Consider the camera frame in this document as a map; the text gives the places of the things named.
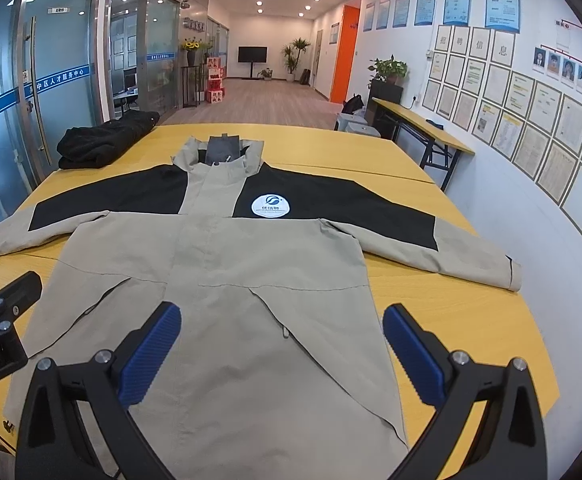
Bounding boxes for black folded garment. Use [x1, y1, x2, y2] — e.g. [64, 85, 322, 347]
[56, 110, 160, 170]

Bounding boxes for glass door with handle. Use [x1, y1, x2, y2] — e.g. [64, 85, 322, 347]
[0, 0, 101, 221]

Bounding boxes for tall potted plant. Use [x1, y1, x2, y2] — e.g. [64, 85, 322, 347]
[281, 38, 311, 81]

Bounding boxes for black television on stand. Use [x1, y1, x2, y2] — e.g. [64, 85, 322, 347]
[238, 46, 268, 79]

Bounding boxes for beige and black jacket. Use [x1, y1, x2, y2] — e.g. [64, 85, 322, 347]
[0, 138, 521, 479]

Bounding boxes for red white stacked boxes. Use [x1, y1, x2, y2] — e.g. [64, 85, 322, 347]
[205, 58, 226, 104]

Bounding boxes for sunflower vase on stand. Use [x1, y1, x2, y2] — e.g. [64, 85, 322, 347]
[180, 39, 205, 108]

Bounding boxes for black backpack on floor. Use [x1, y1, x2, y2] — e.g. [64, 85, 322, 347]
[341, 94, 365, 115]

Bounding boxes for potted plant on cabinet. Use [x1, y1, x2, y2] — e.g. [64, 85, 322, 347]
[367, 55, 408, 84]

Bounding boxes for yellow side table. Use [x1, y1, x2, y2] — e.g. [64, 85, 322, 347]
[371, 98, 474, 193]

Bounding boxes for orange door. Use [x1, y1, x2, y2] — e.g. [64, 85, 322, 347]
[330, 6, 359, 104]

